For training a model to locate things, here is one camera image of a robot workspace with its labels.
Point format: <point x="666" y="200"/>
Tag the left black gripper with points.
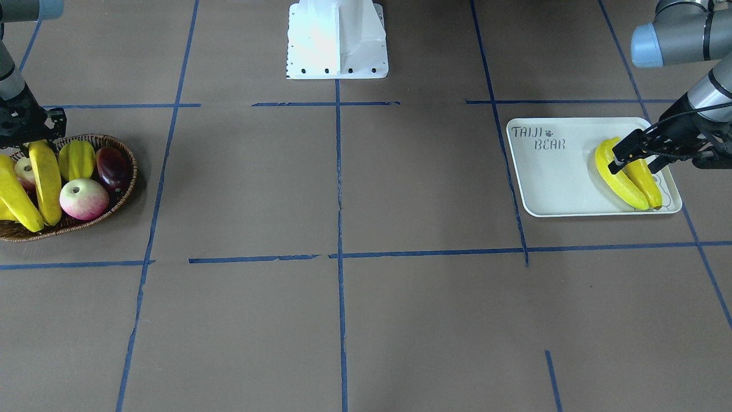
<point x="678" y="125"/>

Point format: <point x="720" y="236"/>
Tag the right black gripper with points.
<point x="18" y="118"/>

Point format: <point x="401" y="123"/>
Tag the yellow banana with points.
<point x="620" y="184"/>
<point x="640" y="175"/>
<point x="48" y="181"/>
<point x="77" y="160"/>

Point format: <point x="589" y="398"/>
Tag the yellow banana front basket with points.
<point x="16" y="199"/>

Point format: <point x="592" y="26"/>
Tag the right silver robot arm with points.
<point x="12" y="80"/>

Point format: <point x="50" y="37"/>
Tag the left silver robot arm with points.
<point x="684" y="32"/>

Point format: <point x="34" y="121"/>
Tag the yellow banana behind basket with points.
<point x="77" y="160"/>

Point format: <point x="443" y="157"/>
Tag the woven wicker basket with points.
<point x="11" y="231"/>

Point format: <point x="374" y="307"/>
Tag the red green apple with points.
<point x="84" y="199"/>

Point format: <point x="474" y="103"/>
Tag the white bear tray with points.
<point x="555" y="166"/>

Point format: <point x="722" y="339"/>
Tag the dark purple mango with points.
<point x="113" y="170"/>

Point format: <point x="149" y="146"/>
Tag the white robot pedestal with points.
<point x="336" y="40"/>

